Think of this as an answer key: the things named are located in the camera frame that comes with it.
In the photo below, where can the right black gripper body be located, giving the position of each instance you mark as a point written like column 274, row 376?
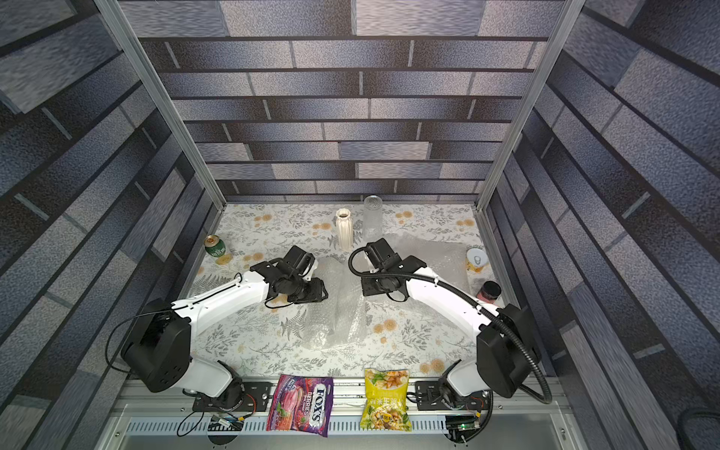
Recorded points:
column 373, row 284

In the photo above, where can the dark red jar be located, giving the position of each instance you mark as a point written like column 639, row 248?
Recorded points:
column 489, row 292

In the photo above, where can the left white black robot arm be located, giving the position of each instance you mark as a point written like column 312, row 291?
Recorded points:
column 158, row 347

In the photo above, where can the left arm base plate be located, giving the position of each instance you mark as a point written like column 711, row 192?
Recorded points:
column 239, row 397

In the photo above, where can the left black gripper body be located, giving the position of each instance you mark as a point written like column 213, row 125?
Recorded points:
column 307, row 291

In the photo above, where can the aluminium front rail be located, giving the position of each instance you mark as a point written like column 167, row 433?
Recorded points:
column 140, row 420

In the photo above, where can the white lidded cup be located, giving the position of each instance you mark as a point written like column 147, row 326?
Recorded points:
column 477, row 260

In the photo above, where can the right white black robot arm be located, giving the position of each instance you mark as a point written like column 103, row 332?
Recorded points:
column 506, row 359

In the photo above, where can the purple Fox's candy bag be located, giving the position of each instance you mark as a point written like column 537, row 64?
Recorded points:
column 302, row 404

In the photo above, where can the white ribbed ceramic vase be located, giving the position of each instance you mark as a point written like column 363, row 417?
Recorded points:
column 345, row 229

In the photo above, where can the ribbed clear glass vase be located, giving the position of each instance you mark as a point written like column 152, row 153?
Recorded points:
column 338, row 321

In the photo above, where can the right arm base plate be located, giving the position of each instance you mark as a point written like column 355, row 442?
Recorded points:
column 434, row 396

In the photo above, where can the green drink can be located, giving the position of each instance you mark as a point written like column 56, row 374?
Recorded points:
column 215, row 246

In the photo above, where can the yellow snack bag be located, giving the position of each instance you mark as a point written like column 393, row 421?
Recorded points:
column 386, row 401

